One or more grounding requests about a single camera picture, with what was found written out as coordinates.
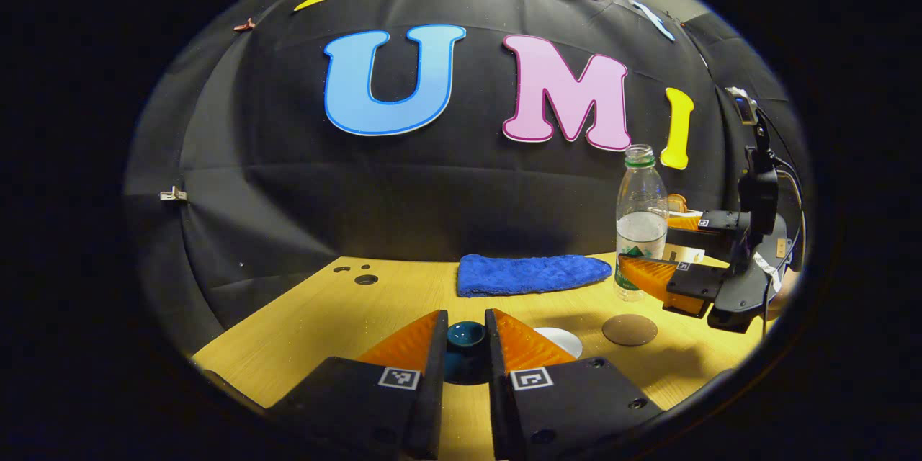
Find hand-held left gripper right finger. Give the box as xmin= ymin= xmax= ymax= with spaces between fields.
xmin=484 ymin=308 xmax=663 ymax=461

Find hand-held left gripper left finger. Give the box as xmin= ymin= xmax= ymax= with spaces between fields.
xmin=267 ymin=310 xmax=449 ymax=461

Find dark blue teacup lid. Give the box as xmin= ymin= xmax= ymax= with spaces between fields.
xmin=443 ymin=321 xmax=491 ymax=385

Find round brown coaster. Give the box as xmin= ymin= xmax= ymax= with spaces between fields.
xmin=601 ymin=313 xmax=658 ymax=347

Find clear plastic water bottle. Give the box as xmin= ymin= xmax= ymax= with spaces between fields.
xmin=614 ymin=144 xmax=669 ymax=302

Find white teacup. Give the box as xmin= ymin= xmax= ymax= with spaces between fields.
xmin=533 ymin=326 xmax=583 ymax=360

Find blue towel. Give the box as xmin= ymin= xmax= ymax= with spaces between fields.
xmin=457 ymin=254 xmax=613 ymax=298

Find black backdrop cloth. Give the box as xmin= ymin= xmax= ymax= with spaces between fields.
xmin=122 ymin=0 xmax=815 ymax=357

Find black cable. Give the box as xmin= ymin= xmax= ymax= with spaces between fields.
xmin=756 ymin=108 xmax=807 ymax=267

